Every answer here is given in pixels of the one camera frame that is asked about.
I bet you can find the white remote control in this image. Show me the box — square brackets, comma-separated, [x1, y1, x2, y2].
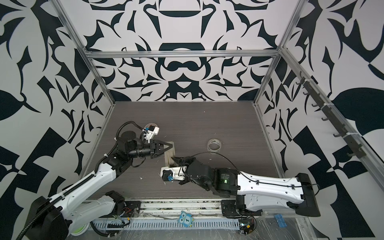
[165, 141, 178, 167]

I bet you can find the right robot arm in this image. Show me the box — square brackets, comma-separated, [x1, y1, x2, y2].
[161, 156, 321, 217]

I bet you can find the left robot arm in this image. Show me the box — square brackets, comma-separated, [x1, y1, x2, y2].
[17, 131, 173, 240]

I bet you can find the white masking tape roll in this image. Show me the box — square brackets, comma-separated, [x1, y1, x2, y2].
[145, 123, 159, 132]

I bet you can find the clear tape roll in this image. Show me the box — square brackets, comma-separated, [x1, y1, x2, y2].
[207, 139, 222, 153]

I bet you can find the small electronics board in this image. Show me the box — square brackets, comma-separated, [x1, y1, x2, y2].
[239, 218, 257, 235]

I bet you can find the blue tape piece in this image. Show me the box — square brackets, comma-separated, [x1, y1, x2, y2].
[274, 214, 287, 228]

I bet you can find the green push button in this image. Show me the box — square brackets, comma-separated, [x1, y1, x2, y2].
[71, 223, 90, 237]

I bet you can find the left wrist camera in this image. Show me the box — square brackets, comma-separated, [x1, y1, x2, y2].
[144, 128, 160, 143]

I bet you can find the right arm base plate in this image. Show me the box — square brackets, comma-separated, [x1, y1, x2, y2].
[221, 200, 263, 219]

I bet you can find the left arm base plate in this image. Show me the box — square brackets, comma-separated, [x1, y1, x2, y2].
[116, 201, 141, 218]

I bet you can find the white slotted cable duct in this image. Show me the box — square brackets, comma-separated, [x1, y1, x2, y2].
[93, 219, 240, 231]

